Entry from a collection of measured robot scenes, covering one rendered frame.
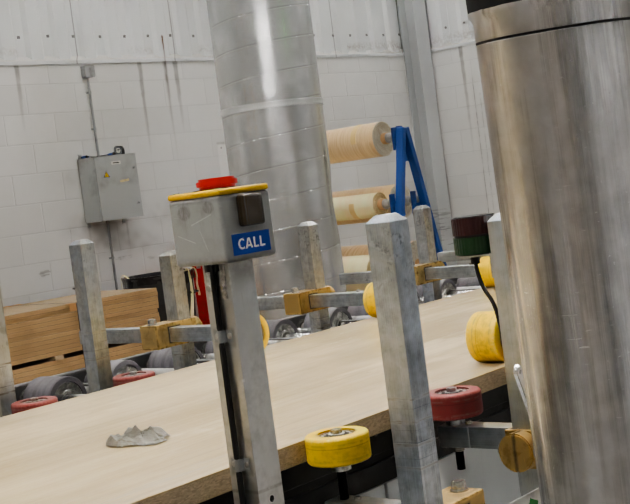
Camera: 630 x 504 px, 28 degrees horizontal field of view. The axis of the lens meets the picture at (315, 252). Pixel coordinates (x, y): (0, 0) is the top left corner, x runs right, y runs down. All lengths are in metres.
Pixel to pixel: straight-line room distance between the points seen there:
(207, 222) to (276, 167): 4.51
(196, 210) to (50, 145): 8.71
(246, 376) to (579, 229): 0.45
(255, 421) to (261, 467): 0.04
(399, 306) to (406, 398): 0.10
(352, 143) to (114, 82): 2.28
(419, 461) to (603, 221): 0.61
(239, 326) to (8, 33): 8.71
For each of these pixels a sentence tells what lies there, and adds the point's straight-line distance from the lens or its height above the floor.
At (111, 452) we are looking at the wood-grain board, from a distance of 1.68.
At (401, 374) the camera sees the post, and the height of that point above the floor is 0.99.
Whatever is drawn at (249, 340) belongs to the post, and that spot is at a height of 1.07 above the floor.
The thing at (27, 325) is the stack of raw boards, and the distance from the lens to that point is 8.13.
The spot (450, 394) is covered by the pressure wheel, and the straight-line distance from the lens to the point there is 1.73.
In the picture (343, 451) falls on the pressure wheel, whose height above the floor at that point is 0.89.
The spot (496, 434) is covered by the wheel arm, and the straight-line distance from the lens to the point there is 1.71.
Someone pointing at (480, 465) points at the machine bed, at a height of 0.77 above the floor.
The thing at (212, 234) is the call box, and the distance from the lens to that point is 1.17.
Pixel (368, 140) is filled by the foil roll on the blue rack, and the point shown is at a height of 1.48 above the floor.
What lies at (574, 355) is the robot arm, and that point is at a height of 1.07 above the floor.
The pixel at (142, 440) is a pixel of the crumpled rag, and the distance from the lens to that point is 1.70.
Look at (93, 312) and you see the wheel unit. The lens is 2.49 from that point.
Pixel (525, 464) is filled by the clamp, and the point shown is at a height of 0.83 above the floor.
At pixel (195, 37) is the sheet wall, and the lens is 10.99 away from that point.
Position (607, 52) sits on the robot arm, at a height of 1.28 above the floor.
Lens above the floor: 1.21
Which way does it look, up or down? 3 degrees down
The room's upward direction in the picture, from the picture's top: 7 degrees counter-clockwise
